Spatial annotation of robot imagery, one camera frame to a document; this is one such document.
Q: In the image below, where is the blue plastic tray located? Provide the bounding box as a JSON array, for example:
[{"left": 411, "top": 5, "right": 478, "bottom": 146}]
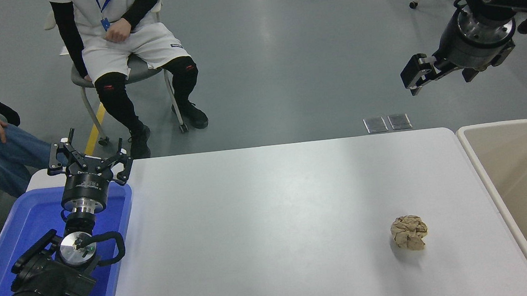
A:
[{"left": 0, "top": 179, "right": 143, "bottom": 296}]

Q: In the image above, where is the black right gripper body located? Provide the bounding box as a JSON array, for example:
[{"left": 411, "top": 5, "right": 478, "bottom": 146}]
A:
[{"left": 434, "top": 9, "right": 517, "bottom": 75}]

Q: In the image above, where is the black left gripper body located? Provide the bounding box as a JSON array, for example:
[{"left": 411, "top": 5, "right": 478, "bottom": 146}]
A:
[{"left": 58, "top": 164, "right": 116, "bottom": 207}]

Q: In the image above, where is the tan paper ball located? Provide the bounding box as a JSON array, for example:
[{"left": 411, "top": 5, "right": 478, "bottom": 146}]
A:
[{"left": 389, "top": 214, "right": 430, "bottom": 254}]

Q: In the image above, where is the person on grey chair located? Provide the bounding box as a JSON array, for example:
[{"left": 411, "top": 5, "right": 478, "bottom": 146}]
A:
[{"left": 44, "top": 0, "right": 212, "bottom": 167}]

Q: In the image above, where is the grey chair with metal legs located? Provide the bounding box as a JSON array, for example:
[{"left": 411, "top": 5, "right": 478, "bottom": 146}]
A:
[{"left": 69, "top": 50, "right": 191, "bottom": 149}]

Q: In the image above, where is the person's left hand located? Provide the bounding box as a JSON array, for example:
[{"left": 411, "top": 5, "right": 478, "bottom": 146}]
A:
[{"left": 103, "top": 17, "right": 130, "bottom": 44}]

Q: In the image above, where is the square metal floor plate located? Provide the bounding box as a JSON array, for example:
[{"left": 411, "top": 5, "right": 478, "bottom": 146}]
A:
[
  {"left": 363, "top": 116, "right": 389, "bottom": 135},
  {"left": 387, "top": 113, "right": 413, "bottom": 131}
]

